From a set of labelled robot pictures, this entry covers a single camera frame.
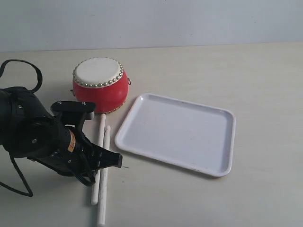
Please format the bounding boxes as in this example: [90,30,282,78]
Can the white plastic tray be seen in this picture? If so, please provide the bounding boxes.
[115,93,236,177]

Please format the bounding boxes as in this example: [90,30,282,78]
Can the white drumstick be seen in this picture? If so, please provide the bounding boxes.
[90,113,107,205]
[97,125,111,227]

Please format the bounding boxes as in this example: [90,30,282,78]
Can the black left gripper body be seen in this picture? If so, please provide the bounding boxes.
[30,126,96,176]

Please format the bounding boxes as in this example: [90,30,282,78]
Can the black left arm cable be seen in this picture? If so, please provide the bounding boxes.
[0,59,43,197]

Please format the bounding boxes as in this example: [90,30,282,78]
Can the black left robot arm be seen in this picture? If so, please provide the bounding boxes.
[0,87,123,176]

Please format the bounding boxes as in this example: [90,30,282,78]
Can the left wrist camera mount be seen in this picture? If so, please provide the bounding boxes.
[51,101,96,131]

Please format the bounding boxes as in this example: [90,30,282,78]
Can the small red drum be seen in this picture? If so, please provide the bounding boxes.
[72,57,131,114]

